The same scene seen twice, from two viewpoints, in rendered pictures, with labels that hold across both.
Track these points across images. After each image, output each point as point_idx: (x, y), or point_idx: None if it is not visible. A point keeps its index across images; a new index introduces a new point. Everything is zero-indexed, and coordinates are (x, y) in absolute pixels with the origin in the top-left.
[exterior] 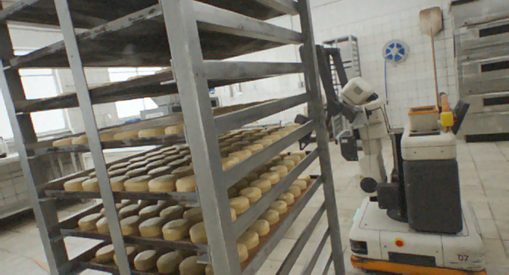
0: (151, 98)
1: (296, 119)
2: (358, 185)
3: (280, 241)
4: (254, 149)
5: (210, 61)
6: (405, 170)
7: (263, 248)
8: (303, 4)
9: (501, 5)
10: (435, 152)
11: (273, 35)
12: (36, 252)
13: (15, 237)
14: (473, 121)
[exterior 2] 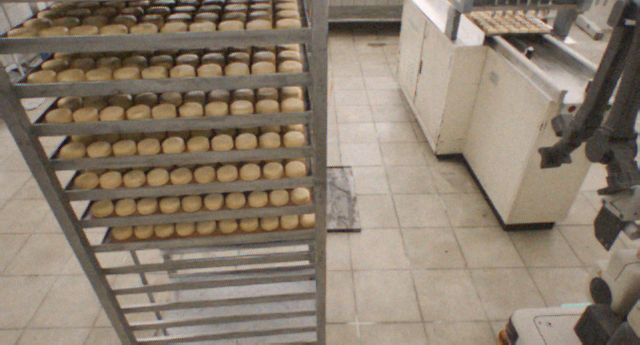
0: None
1: (554, 121)
2: (589, 279)
3: (501, 238)
4: (171, 178)
5: (63, 124)
6: (615, 332)
7: (143, 243)
8: (311, 36)
9: None
10: None
11: (199, 89)
12: (340, 74)
13: (347, 46)
14: None
